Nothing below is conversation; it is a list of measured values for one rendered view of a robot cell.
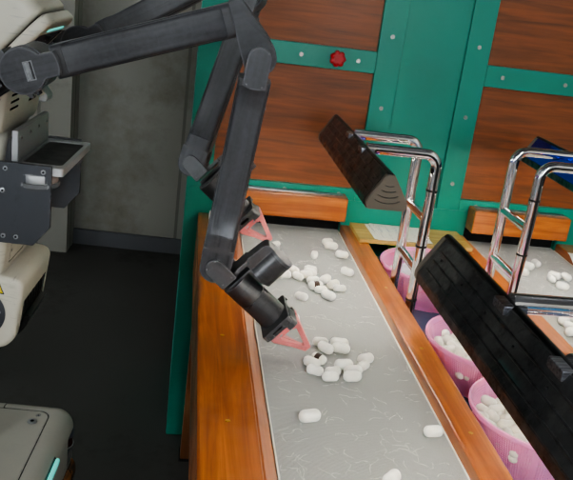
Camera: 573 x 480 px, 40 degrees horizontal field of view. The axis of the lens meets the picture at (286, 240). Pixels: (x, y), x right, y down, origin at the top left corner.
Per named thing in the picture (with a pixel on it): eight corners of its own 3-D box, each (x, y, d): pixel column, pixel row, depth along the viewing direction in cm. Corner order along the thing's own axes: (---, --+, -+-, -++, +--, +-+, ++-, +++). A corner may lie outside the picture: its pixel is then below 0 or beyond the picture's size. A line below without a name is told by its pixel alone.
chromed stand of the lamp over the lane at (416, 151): (332, 335, 177) (363, 144, 163) (320, 300, 196) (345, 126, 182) (412, 341, 180) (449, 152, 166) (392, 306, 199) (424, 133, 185)
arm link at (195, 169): (186, 160, 178) (178, 163, 170) (222, 126, 176) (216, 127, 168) (222, 198, 179) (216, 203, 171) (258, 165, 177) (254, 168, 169)
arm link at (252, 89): (245, 37, 135) (245, 44, 125) (277, 45, 136) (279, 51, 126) (199, 262, 149) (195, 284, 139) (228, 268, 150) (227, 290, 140)
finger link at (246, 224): (279, 224, 184) (251, 196, 181) (282, 233, 177) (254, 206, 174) (258, 243, 185) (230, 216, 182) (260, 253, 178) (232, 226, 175)
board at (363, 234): (359, 242, 216) (359, 238, 215) (348, 226, 230) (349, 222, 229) (472, 251, 220) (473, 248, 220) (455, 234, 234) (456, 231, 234)
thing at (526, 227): (499, 347, 183) (542, 162, 169) (470, 311, 202) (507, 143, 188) (574, 351, 186) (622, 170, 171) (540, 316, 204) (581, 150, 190)
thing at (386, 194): (365, 209, 146) (370, 170, 144) (317, 139, 205) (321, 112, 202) (405, 212, 147) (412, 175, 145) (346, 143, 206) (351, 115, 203)
